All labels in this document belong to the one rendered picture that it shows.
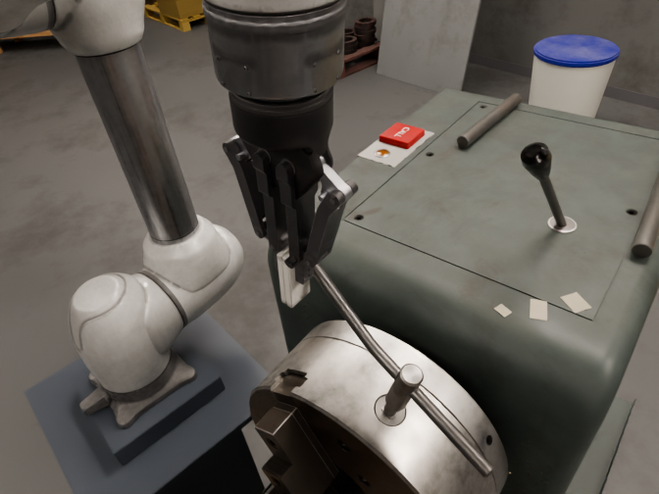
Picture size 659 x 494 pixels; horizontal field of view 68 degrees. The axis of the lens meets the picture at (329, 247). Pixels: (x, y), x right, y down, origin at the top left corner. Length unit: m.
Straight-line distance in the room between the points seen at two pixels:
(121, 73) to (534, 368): 0.71
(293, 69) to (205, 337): 1.03
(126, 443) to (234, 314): 1.33
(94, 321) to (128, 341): 0.07
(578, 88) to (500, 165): 2.50
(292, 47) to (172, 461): 0.94
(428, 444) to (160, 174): 0.65
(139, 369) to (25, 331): 1.74
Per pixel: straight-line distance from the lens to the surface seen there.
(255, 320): 2.31
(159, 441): 1.16
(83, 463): 1.20
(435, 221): 0.71
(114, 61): 0.86
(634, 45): 4.16
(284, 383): 0.59
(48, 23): 0.82
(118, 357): 1.03
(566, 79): 3.29
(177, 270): 1.03
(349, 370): 0.55
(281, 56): 0.31
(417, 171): 0.82
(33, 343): 2.69
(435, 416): 0.47
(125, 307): 0.99
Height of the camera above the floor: 1.69
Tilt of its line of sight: 40 degrees down
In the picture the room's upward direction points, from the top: 7 degrees counter-clockwise
